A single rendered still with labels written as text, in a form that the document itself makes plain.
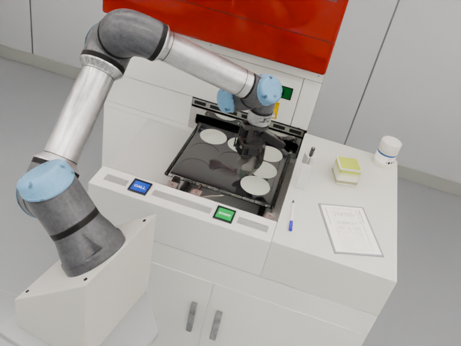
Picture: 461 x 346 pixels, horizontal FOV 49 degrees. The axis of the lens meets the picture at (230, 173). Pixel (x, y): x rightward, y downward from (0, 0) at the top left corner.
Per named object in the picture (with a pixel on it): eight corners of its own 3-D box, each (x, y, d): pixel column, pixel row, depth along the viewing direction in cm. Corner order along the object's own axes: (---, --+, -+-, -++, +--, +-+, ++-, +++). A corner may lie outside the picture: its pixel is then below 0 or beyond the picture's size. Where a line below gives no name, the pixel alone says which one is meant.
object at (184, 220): (101, 200, 162) (102, 165, 154) (267, 255, 156) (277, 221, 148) (86, 217, 155) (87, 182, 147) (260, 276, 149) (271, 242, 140)
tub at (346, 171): (330, 171, 173) (336, 154, 169) (351, 174, 174) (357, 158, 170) (334, 185, 167) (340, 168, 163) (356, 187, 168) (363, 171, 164)
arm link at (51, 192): (54, 239, 105) (16, 183, 101) (42, 233, 117) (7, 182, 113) (103, 205, 110) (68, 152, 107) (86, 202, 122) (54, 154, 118)
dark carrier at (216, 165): (202, 124, 195) (202, 123, 195) (288, 151, 191) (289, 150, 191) (169, 173, 168) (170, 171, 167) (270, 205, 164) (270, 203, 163)
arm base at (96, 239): (102, 268, 106) (76, 228, 103) (53, 283, 113) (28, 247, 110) (136, 228, 118) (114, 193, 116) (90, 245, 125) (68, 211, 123)
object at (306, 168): (296, 177, 166) (307, 143, 159) (307, 180, 166) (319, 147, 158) (293, 187, 162) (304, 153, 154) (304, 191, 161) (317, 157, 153)
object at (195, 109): (188, 124, 202) (192, 104, 197) (296, 157, 198) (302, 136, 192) (187, 126, 201) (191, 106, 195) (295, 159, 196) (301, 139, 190)
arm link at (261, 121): (267, 104, 162) (277, 117, 157) (264, 115, 165) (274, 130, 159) (245, 104, 160) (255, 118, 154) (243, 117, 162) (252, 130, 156)
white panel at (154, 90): (106, 102, 210) (110, 7, 186) (297, 160, 201) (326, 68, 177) (103, 105, 207) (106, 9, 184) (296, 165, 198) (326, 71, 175)
